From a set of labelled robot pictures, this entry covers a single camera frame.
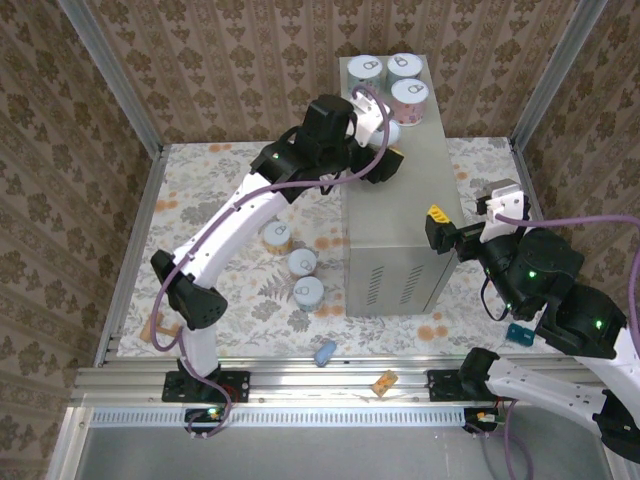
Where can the aluminium front rail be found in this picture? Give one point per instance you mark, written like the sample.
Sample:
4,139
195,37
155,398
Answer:
300,387

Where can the small orange object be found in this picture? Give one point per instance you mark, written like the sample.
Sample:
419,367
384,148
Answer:
384,382

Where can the teal label food can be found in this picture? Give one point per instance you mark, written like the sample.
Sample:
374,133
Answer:
404,67

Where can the grey metal base panel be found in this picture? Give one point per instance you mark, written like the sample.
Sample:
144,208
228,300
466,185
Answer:
325,455

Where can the yellow label food can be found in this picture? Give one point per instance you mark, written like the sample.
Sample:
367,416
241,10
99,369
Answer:
277,236

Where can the small teal box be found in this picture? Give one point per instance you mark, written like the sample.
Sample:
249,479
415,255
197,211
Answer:
520,334

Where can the grey metal counter box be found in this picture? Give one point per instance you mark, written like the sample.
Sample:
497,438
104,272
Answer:
425,165

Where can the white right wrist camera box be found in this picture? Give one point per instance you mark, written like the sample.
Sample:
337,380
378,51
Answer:
505,207

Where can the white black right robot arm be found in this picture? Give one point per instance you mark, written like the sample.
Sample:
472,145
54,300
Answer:
540,390

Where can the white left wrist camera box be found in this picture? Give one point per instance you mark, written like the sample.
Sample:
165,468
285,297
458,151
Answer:
367,117

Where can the pink label food can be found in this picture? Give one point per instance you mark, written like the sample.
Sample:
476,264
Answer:
410,100
394,134

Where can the small circuit board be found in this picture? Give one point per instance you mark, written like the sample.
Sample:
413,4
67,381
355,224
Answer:
207,415
482,417

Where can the black mounting plate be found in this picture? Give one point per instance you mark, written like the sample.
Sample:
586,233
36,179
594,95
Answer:
437,387
240,385

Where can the light blue label food can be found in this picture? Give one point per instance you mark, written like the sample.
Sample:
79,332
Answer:
365,70

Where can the small wooden piece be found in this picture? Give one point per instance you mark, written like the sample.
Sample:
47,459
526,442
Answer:
155,330

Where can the aluminium frame post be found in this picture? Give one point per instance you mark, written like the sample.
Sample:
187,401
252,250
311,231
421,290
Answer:
116,75
556,75

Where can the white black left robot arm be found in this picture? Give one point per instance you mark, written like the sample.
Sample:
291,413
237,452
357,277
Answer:
225,235

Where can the blue-grey oval object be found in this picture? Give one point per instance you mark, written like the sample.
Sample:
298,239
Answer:
325,352

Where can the white lid food can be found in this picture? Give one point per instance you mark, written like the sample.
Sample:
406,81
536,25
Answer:
302,262

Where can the floral tablecloth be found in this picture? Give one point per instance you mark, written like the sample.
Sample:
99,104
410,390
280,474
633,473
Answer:
250,330

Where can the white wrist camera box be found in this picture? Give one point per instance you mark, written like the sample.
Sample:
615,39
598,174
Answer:
367,117
505,207

